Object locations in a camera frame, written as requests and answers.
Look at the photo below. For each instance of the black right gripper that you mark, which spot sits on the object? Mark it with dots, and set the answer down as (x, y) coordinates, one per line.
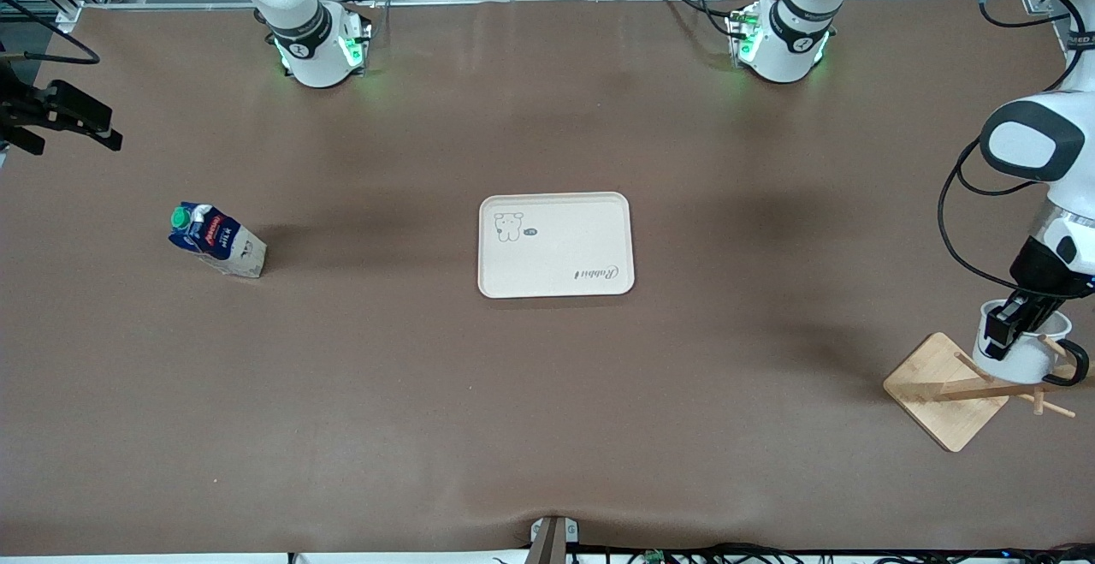
(26, 109)

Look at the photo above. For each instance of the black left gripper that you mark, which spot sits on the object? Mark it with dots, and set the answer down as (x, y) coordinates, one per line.
(1037, 275)

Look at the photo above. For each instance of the blue milk carton green cap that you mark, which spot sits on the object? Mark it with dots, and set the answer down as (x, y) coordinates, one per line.
(218, 243)

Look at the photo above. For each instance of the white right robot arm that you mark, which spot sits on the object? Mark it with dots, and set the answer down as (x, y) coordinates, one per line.
(312, 59)

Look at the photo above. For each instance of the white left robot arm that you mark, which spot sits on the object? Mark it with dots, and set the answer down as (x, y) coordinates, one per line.
(783, 55)

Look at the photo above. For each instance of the cream tray with dog print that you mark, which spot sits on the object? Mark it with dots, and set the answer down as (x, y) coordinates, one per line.
(556, 247)

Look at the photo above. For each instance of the wooden mug stand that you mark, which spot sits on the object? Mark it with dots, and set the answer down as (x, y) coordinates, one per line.
(945, 401)

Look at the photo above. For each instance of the metal table edge bracket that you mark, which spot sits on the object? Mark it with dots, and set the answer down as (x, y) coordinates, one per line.
(553, 538)

